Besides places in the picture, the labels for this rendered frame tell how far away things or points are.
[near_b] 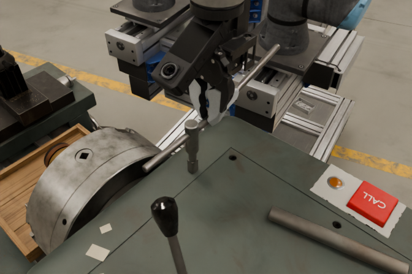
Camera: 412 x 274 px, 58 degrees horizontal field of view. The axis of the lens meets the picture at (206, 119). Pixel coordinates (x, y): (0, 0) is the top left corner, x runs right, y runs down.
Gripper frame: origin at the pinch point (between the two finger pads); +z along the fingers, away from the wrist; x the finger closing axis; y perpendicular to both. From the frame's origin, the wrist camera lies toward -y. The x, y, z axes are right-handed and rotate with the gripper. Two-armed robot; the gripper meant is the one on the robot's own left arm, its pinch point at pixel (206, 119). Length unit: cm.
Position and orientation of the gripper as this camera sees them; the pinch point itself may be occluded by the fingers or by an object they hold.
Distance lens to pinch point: 60.9
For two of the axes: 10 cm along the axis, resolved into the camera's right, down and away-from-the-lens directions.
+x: -7.5, -4.6, 4.8
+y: 6.6, -5.1, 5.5
